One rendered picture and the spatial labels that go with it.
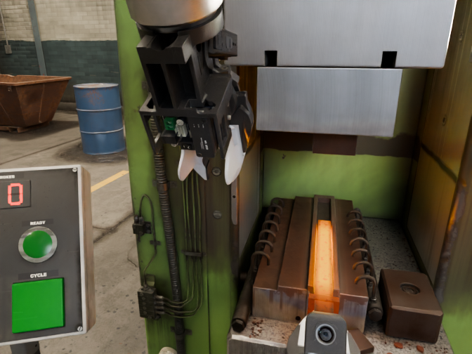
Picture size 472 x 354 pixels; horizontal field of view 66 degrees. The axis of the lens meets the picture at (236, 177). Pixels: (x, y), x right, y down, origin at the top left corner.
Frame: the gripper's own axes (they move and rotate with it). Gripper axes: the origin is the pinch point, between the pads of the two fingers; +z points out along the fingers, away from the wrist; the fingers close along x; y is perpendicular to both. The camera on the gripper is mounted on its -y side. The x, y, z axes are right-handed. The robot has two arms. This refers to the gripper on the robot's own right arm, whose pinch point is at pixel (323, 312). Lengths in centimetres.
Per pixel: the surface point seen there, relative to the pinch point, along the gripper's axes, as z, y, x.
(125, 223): 200, 97, -154
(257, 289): 8.9, 3.9, -11.4
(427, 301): 11.6, 3.7, 17.7
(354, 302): 8.9, 3.9, 5.5
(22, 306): -8.2, 0.5, -45.7
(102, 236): 175, 97, -159
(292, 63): 8.1, -35.4, -6.9
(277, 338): 4.4, 10.2, -7.0
